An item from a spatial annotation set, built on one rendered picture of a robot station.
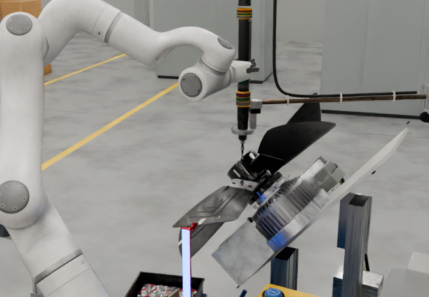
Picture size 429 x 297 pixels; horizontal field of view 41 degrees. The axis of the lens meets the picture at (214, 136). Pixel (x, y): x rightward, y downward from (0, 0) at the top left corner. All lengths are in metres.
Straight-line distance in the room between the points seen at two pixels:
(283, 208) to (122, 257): 2.23
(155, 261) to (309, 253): 1.02
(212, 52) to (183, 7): 7.75
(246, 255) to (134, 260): 2.09
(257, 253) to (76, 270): 0.67
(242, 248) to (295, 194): 0.23
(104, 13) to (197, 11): 7.64
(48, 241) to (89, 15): 0.55
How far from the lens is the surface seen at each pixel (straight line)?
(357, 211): 1.80
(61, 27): 1.49
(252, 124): 1.72
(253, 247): 1.80
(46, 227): 1.40
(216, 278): 3.60
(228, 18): 8.96
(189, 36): 1.40
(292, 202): 1.77
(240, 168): 1.82
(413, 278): 1.87
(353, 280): 1.90
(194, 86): 1.40
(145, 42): 1.44
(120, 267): 3.76
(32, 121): 1.38
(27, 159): 1.33
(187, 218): 1.67
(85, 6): 1.47
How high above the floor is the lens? 1.86
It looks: 17 degrees down
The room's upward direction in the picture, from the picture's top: straight up
